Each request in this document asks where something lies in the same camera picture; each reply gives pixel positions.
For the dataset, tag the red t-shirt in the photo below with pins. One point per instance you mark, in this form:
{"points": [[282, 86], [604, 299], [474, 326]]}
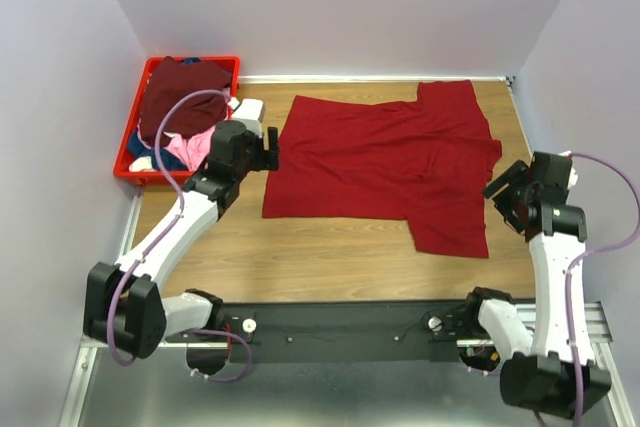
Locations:
{"points": [[425, 161]]}

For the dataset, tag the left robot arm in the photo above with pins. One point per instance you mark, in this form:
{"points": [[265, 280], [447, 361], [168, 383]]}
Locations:
{"points": [[124, 306]]}

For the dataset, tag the pink t-shirt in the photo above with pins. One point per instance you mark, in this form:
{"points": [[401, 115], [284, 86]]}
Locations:
{"points": [[191, 151]]}

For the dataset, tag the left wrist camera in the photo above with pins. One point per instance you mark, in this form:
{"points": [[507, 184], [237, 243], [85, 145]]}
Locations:
{"points": [[250, 113]]}

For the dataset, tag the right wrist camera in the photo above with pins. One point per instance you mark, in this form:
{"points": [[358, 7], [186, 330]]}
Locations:
{"points": [[573, 175]]}

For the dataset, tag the navy blue t-shirt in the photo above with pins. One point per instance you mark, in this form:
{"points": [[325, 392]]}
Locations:
{"points": [[160, 157]]}

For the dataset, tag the white garment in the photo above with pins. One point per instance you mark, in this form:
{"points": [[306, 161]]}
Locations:
{"points": [[141, 164]]}

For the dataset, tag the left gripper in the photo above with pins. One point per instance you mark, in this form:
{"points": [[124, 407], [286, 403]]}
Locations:
{"points": [[268, 160]]}

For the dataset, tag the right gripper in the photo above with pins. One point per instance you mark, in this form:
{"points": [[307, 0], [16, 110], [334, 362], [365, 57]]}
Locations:
{"points": [[516, 176]]}

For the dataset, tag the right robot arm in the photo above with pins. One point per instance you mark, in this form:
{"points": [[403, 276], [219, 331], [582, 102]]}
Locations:
{"points": [[551, 367]]}

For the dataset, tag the maroon t-shirt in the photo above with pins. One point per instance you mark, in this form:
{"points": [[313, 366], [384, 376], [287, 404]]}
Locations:
{"points": [[171, 81]]}

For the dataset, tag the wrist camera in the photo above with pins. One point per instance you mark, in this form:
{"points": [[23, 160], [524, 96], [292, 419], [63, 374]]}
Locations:
{"points": [[573, 175], [250, 113]]}

